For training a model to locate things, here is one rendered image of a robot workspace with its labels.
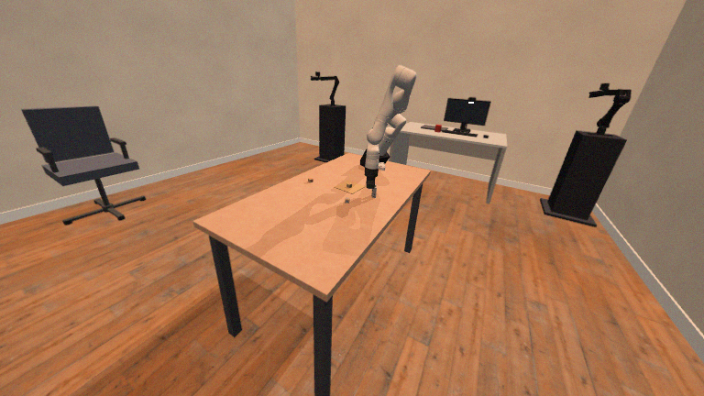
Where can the tan square mat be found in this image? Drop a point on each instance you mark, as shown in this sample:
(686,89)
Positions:
(355,187)

